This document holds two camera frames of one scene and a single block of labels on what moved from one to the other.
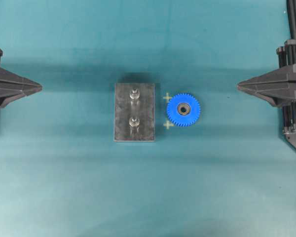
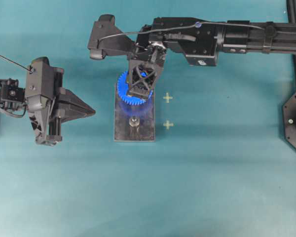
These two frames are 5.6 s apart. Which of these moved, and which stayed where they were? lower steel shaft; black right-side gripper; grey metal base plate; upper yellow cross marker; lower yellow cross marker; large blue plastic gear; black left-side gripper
Moved: large blue plastic gear; black right-side gripper; black left-side gripper
Stayed: grey metal base plate; lower yellow cross marker; upper yellow cross marker; lower steel shaft
